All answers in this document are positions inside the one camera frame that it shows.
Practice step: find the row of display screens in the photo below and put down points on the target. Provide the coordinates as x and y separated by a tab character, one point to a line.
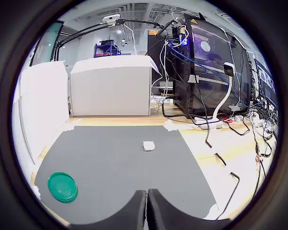
266	81

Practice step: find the round green lid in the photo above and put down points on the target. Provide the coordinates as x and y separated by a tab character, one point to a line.
62	187

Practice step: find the black computer tower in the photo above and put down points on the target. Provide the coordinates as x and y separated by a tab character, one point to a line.
206	72

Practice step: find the white masking tape piece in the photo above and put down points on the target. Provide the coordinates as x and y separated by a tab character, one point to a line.
72	124
36	190
212	212
170	126

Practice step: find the green tinted glass door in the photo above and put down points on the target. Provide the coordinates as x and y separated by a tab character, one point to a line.
45	43

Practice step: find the black monitor screen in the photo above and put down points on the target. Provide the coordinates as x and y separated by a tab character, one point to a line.
156	60

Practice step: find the small white plastic terminal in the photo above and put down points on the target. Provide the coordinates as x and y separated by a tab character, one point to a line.
148	146

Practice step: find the white foam board partition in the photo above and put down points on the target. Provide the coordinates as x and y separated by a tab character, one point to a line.
22	139
45	100
110	91

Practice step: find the dark grey mat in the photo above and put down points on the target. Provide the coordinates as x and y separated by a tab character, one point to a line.
110	155

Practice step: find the blue shelf rack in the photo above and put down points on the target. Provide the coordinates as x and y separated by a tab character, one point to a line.
105	43

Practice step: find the white power strip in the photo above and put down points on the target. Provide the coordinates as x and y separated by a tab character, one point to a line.
159	99

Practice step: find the white overhead webcam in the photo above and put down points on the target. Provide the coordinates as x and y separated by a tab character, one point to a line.
110	18

